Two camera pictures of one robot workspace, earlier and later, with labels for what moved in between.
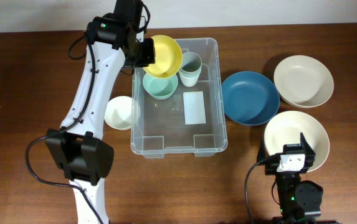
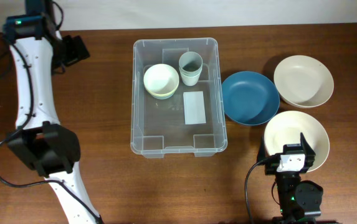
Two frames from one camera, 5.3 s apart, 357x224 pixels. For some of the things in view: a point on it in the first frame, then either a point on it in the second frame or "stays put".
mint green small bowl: (160, 88) stays put
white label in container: (194, 107) stays put
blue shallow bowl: (249, 98) stays put
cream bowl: (303, 81) stays put
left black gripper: (151, 56) to (80, 51)
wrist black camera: (128, 12) to (43, 8)
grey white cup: (190, 68) stays put
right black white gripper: (309, 157) stays put
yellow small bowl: (168, 57) to (161, 89)
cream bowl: (285, 128) stays put
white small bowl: (121, 112) to (161, 79)
